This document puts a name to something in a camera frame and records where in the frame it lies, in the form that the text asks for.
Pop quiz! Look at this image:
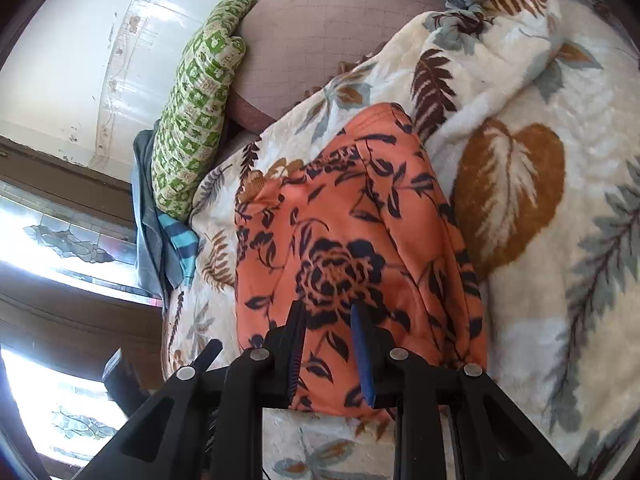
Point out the brown checked pillow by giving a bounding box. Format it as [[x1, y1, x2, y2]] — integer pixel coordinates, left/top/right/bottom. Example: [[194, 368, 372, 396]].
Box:
[[226, 0, 445, 133]]

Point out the orange black floral garment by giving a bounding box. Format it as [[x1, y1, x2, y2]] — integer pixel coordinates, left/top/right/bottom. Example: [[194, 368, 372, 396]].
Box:
[[235, 103, 488, 418]]

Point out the green white patterned pillow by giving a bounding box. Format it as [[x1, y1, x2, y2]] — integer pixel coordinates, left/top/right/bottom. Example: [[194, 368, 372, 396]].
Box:
[[151, 0, 256, 221]]

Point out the grey blue cloth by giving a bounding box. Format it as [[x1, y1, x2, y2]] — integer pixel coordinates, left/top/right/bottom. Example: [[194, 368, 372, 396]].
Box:
[[131, 129, 183, 309]]

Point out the cream leaf-print fleece blanket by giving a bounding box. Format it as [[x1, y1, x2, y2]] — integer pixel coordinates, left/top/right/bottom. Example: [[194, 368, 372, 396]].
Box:
[[162, 0, 639, 479]]

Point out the turquoise striped cloth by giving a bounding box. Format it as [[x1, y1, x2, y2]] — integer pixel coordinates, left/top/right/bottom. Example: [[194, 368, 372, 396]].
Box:
[[158, 212, 200, 286]]

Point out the stained glass window frame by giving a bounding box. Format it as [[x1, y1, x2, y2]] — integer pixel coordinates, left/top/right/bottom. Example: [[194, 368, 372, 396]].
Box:
[[1, 140, 162, 479]]

